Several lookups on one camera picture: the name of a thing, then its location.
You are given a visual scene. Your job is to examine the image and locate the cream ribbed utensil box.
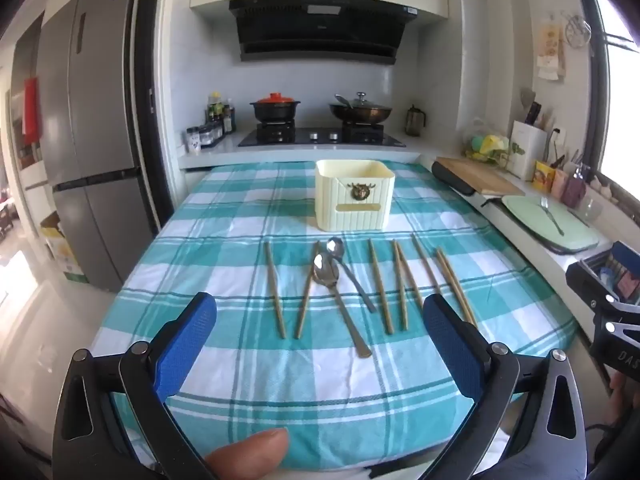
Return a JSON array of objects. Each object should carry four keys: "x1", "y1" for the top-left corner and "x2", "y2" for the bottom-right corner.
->
[{"x1": 315, "y1": 159, "x2": 396, "y2": 232}]

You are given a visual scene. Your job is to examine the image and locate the black range hood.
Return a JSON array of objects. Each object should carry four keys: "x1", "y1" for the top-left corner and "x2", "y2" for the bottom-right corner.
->
[{"x1": 229, "y1": 0, "x2": 419, "y2": 66}]

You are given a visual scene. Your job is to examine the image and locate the metal fork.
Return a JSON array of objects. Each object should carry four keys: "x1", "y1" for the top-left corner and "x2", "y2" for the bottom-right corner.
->
[{"x1": 539, "y1": 197, "x2": 566, "y2": 237}]

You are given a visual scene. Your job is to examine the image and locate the plastic bag with produce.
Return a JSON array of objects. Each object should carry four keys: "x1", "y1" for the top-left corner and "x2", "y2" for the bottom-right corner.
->
[{"x1": 461, "y1": 117, "x2": 526, "y2": 166}]

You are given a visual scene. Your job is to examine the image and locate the window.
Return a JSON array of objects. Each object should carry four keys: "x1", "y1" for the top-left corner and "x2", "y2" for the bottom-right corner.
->
[{"x1": 582, "y1": 0, "x2": 640, "y2": 206}]

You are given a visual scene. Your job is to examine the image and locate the wooden chopstick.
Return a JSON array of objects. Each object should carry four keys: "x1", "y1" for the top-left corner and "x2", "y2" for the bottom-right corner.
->
[
  {"x1": 438, "y1": 247, "x2": 479, "y2": 330},
  {"x1": 368, "y1": 238, "x2": 394, "y2": 336},
  {"x1": 391, "y1": 239, "x2": 408, "y2": 333},
  {"x1": 434, "y1": 249, "x2": 473, "y2": 328},
  {"x1": 264, "y1": 241, "x2": 286, "y2": 339},
  {"x1": 396, "y1": 241, "x2": 426, "y2": 308},
  {"x1": 294, "y1": 240, "x2": 321, "y2": 339},
  {"x1": 411, "y1": 233, "x2": 443, "y2": 295}
]

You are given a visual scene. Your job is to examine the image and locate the red cloth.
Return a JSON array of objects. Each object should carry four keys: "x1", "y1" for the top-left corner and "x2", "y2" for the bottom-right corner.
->
[{"x1": 22, "y1": 77, "x2": 41, "y2": 144}]

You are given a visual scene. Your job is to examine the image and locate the light green cutting board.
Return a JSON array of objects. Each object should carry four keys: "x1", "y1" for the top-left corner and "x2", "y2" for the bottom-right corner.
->
[{"x1": 501, "y1": 195, "x2": 599, "y2": 254}]

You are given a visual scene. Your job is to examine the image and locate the pink cup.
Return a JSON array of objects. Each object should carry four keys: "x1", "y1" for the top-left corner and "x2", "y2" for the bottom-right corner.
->
[{"x1": 550, "y1": 167, "x2": 571, "y2": 200}]

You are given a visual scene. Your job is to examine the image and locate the yellow packet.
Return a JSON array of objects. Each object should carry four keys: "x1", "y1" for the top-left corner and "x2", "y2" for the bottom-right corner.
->
[{"x1": 532, "y1": 160, "x2": 557, "y2": 192}]

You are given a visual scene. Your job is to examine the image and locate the white knife block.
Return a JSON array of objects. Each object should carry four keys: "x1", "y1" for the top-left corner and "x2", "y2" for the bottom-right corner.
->
[{"x1": 507, "y1": 87, "x2": 549, "y2": 182}]

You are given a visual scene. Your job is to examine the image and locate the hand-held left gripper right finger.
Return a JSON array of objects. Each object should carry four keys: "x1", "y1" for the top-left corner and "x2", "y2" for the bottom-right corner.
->
[{"x1": 422, "y1": 294, "x2": 588, "y2": 480}]

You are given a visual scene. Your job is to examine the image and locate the dark glass pitcher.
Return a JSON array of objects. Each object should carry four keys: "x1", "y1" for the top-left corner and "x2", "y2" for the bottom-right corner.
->
[{"x1": 404, "y1": 104, "x2": 427, "y2": 137}]

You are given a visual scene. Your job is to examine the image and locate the grey refrigerator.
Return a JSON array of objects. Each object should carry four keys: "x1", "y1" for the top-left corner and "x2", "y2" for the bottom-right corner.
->
[{"x1": 37, "y1": 0, "x2": 152, "y2": 293}]

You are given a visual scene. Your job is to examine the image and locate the teal plaid tablecloth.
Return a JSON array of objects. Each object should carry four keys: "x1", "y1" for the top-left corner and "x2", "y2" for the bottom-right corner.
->
[{"x1": 90, "y1": 160, "x2": 581, "y2": 472}]

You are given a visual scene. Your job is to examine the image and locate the black pot with red lid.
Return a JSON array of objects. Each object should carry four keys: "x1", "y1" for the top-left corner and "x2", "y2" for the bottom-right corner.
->
[{"x1": 250, "y1": 92, "x2": 301, "y2": 124}]

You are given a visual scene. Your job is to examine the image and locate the cardboard box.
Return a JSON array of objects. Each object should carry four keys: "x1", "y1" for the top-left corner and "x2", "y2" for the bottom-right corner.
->
[{"x1": 40, "y1": 211, "x2": 91, "y2": 284}]

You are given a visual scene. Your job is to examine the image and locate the black rolled mat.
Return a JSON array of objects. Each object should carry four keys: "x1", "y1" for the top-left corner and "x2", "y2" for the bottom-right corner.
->
[{"x1": 430, "y1": 162, "x2": 476, "y2": 196}]

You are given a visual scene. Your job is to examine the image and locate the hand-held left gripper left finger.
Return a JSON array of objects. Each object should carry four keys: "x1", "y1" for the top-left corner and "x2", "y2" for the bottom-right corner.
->
[{"x1": 52, "y1": 291, "x2": 218, "y2": 480}]

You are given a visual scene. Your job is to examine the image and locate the wooden cutting board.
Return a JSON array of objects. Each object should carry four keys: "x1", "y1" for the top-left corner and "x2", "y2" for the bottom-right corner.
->
[{"x1": 434, "y1": 156, "x2": 527, "y2": 198}]

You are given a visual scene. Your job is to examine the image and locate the black wok with glass lid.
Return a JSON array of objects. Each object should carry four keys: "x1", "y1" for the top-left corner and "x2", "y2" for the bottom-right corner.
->
[{"x1": 328, "y1": 92, "x2": 395, "y2": 125}]

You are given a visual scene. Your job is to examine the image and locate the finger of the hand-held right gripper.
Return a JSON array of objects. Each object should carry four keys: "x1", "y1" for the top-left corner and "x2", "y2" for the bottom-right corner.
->
[
  {"x1": 566, "y1": 259, "x2": 623, "y2": 312},
  {"x1": 611, "y1": 241, "x2": 640, "y2": 283}
]

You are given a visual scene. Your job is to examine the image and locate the black gas stove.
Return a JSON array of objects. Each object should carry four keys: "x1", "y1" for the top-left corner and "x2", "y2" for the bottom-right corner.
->
[{"x1": 237, "y1": 124, "x2": 407, "y2": 149}]

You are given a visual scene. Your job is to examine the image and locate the person's left hand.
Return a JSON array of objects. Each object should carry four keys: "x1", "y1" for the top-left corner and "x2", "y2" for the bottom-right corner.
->
[{"x1": 204, "y1": 427, "x2": 291, "y2": 480}]

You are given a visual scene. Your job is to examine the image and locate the silver spoon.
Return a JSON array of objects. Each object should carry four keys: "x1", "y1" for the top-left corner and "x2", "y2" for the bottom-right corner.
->
[{"x1": 326, "y1": 237, "x2": 378, "y2": 314}]

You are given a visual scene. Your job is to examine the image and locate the black tray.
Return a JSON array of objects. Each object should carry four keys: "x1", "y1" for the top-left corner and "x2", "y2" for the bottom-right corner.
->
[{"x1": 481, "y1": 197, "x2": 613, "y2": 257}]

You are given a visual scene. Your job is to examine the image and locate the wall hanging notes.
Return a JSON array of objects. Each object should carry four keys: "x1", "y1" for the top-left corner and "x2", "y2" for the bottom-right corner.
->
[{"x1": 535, "y1": 12, "x2": 569, "y2": 81}]

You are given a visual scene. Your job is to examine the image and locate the spoon with golden handle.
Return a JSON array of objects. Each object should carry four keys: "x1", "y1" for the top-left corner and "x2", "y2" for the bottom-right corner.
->
[{"x1": 312, "y1": 252, "x2": 373, "y2": 359}]

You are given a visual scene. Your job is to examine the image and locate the person's right hand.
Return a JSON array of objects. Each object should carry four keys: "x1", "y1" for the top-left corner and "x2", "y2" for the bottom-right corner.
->
[{"x1": 607, "y1": 374, "x2": 640, "y2": 428}]

